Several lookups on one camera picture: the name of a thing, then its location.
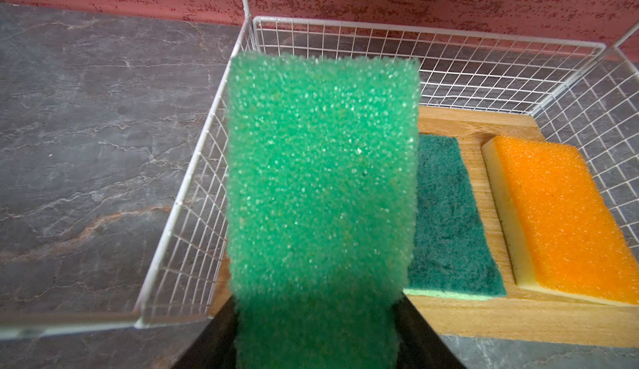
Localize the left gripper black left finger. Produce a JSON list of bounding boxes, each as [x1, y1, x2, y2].
[[172, 297, 237, 369]]

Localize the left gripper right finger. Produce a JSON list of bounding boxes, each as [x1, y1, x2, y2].
[[396, 295, 466, 369]]

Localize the dark green sponge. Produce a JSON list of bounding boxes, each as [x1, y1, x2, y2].
[[404, 134, 507, 301]]

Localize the orange sponge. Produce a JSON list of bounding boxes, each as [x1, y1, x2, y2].
[[482, 135, 638, 307]]

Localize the light green sponge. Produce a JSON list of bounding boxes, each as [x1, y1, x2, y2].
[[227, 53, 419, 368]]

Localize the bottom wooden shelf board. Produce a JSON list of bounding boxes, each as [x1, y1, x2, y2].
[[209, 105, 639, 349]]

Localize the white wire shelf rack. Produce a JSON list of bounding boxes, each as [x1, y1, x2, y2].
[[1, 11, 638, 347]]

